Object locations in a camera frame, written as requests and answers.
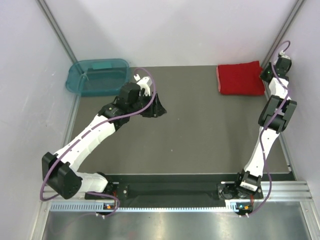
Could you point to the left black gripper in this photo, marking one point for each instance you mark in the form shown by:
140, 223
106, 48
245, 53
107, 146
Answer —
156, 110

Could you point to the folded pink t-shirt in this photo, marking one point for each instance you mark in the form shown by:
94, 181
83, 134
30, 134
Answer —
218, 78

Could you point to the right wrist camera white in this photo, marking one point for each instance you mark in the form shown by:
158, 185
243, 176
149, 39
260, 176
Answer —
281, 53

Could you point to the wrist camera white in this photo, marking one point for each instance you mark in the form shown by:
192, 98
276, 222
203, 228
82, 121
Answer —
281, 53
145, 83

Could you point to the black mounting plate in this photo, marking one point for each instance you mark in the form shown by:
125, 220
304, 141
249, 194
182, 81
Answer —
170, 184

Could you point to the teal plastic bin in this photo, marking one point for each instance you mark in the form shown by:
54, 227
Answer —
98, 77

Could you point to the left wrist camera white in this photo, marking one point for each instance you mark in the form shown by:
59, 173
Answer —
145, 83

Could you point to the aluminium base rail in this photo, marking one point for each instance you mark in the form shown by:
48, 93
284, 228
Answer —
287, 191

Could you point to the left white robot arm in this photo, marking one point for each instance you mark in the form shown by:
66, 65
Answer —
60, 169

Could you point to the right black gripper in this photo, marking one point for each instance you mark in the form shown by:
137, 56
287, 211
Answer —
269, 65

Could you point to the red t-shirt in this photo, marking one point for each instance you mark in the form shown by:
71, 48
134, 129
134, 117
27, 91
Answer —
241, 79

